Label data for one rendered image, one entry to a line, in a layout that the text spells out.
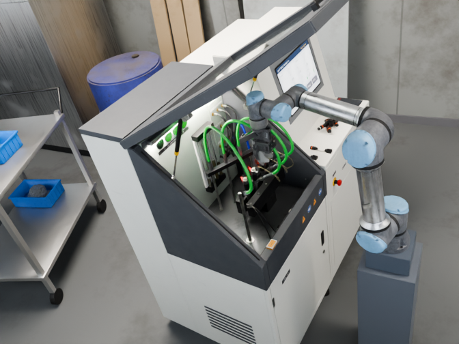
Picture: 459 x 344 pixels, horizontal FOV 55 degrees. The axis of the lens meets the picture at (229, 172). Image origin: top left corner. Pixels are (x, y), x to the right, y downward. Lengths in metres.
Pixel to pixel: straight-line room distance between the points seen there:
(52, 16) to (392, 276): 3.51
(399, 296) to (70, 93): 3.42
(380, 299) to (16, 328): 2.46
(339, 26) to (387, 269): 2.34
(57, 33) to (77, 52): 0.27
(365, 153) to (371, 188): 0.18
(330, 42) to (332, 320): 2.24
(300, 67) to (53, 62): 2.52
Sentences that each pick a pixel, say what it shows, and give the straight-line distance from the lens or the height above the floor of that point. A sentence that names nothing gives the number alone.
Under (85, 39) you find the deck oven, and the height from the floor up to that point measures 1.13.
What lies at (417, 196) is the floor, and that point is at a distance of 3.66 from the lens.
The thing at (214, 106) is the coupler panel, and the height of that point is 1.33.
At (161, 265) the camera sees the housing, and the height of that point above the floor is 0.66.
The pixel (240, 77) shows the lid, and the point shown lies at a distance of 1.31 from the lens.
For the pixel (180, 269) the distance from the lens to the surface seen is 2.35.
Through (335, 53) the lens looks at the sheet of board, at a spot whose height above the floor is 0.82.
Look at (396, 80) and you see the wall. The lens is 4.30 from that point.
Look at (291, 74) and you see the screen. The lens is 2.50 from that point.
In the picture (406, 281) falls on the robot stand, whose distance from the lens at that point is 2.06.
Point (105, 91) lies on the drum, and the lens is 3.86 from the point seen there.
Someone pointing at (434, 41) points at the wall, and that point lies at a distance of 4.12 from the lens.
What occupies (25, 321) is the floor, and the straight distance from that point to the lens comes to 3.57.
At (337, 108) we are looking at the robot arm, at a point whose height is 1.52.
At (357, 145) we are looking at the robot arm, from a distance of 1.54.
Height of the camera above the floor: 2.40
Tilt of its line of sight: 36 degrees down
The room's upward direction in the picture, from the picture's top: 13 degrees counter-clockwise
